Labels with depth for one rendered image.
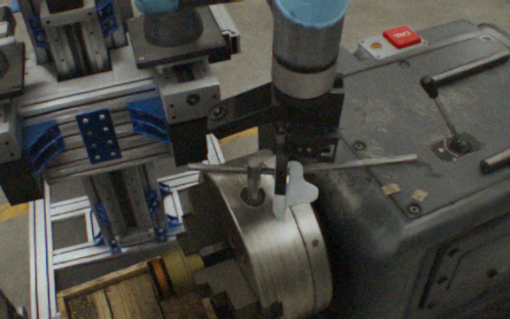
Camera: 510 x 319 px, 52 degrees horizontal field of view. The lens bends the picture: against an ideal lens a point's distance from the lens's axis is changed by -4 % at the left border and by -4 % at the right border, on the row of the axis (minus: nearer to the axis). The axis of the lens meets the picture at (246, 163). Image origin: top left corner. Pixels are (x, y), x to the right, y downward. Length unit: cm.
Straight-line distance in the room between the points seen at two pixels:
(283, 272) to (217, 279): 13
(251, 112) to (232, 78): 252
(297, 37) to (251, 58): 277
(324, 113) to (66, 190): 186
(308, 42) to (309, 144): 18
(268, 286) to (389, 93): 43
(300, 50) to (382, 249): 36
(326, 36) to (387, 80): 52
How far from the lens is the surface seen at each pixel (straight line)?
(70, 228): 229
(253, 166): 80
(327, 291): 93
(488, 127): 103
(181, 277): 95
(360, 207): 86
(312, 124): 70
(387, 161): 81
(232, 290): 92
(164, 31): 135
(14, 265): 254
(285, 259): 86
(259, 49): 343
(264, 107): 67
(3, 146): 135
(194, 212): 95
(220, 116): 69
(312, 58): 59
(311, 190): 73
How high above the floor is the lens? 189
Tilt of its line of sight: 45 degrees down
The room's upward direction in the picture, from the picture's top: 4 degrees counter-clockwise
